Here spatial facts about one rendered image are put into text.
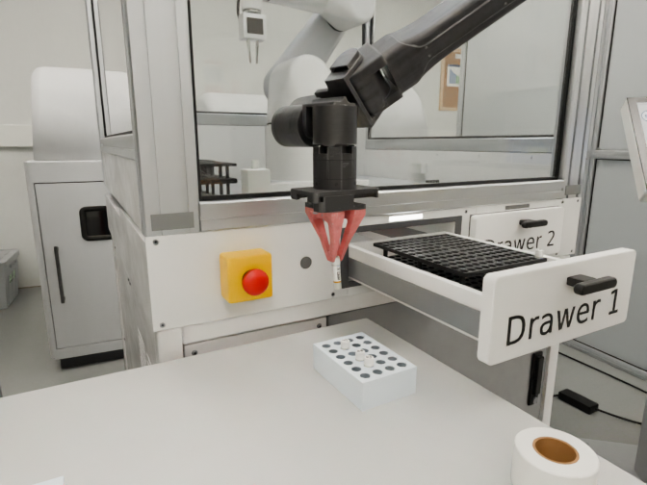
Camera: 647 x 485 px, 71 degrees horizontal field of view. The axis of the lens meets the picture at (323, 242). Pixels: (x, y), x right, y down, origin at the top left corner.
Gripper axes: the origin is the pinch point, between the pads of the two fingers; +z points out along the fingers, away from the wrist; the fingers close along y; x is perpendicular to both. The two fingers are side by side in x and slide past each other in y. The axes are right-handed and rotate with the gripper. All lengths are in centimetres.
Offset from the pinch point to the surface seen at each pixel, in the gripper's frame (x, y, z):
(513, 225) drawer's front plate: -10, -54, 3
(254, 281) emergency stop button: -8.9, 8.0, 4.7
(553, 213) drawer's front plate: -8, -67, 2
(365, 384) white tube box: 11.1, 3.2, 13.1
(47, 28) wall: -343, 8, -92
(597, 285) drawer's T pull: 23.6, -22.3, 2.0
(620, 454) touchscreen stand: -8, -124, 90
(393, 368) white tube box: 9.9, -2.3, 13.2
